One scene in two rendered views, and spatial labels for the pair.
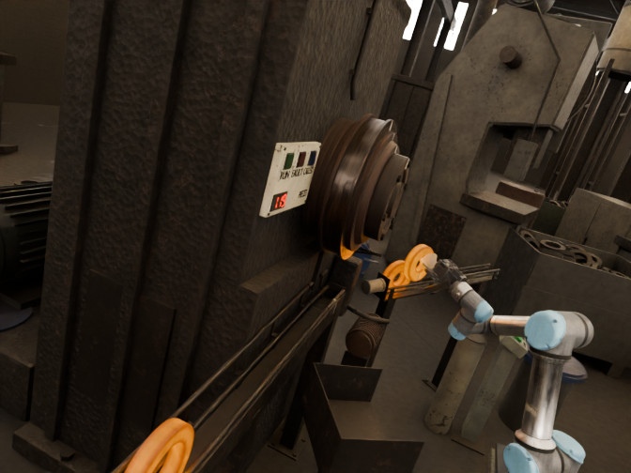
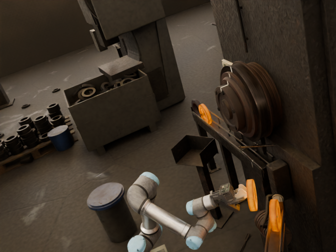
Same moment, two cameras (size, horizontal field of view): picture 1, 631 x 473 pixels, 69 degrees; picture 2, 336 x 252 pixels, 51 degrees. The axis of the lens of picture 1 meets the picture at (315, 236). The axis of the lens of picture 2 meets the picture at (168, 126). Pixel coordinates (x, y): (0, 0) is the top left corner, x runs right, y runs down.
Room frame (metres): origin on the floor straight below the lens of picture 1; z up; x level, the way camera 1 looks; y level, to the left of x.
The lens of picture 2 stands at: (2.96, -1.28, 2.02)
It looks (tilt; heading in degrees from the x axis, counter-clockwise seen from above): 26 degrees down; 155
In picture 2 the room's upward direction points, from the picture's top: 19 degrees counter-clockwise
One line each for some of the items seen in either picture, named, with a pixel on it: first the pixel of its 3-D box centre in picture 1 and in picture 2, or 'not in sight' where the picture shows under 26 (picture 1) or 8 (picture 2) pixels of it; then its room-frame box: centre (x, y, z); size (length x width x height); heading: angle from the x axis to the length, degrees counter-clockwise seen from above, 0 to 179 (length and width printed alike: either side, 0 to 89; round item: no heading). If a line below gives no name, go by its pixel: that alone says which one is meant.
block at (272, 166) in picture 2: (341, 283); (280, 180); (1.71, -0.15, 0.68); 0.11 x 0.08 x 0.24; 74
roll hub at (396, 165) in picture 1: (389, 198); (229, 108); (1.45, -0.19, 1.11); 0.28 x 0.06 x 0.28; 164
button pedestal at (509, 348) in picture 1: (491, 384); not in sight; (1.93, -0.99, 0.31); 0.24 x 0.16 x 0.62; 164
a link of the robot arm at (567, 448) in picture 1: (559, 456); (139, 249); (1.28, -0.96, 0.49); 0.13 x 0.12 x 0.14; 117
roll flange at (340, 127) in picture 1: (337, 180); (256, 96); (1.50, -0.02, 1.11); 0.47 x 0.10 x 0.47; 164
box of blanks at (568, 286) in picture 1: (563, 295); not in sight; (3.48, -2.01, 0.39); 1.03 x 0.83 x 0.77; 89
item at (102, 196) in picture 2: not in sight; (114, 213); (0.45, -0.87, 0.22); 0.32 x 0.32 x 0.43
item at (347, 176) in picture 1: (361, 189); (244, 102); (1.48, -0.10, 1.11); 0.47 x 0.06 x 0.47; 164
